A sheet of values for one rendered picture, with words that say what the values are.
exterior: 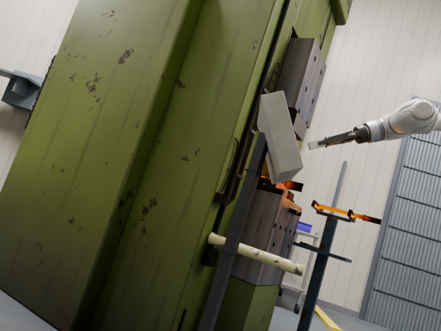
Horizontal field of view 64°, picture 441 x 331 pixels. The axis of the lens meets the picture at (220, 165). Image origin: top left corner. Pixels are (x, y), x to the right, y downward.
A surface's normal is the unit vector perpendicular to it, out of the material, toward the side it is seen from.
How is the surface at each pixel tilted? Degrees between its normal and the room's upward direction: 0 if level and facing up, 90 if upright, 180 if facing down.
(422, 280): 90
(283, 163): 90
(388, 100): 90
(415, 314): 90
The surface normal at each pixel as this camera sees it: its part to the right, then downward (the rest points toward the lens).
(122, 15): -0.46, -0.27
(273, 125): -0.06, -0.17
